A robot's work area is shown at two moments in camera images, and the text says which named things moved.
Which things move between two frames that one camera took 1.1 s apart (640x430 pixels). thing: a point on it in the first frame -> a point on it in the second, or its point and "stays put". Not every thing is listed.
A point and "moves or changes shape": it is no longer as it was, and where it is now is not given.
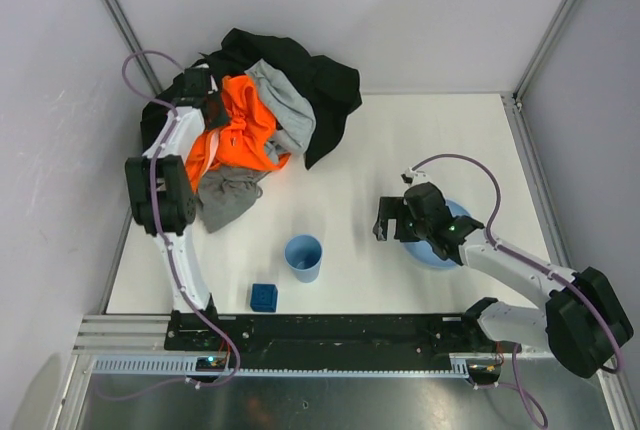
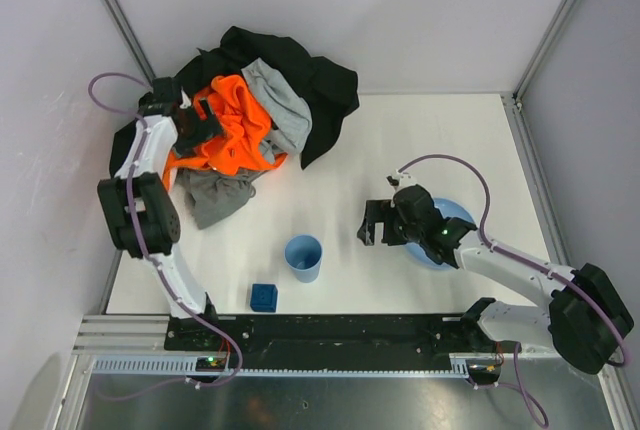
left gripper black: x=215 y=110 -> x=198 y=126
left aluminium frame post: x=133 y=39 stays put
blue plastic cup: x=303 y=254 stays put
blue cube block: x=263 y=297 stays put
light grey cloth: x=292 y=113 stays put
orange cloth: x=243 y=142 moves or changes shape
